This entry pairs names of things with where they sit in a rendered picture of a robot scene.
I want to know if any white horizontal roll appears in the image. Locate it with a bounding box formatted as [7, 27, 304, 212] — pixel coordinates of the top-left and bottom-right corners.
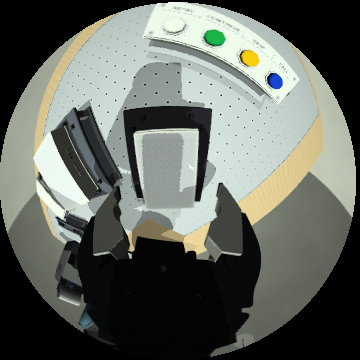
[57, 285, 81, 306]

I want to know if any grey button panel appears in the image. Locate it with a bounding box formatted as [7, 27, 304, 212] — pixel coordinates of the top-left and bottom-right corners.
[143, 2, 299, 104]

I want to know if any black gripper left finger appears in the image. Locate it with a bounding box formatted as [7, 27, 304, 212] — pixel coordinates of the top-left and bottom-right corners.
[77, 186, 130, 305]

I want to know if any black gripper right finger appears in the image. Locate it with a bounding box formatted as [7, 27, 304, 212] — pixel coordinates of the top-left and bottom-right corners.
[204, 182, 261, 308]

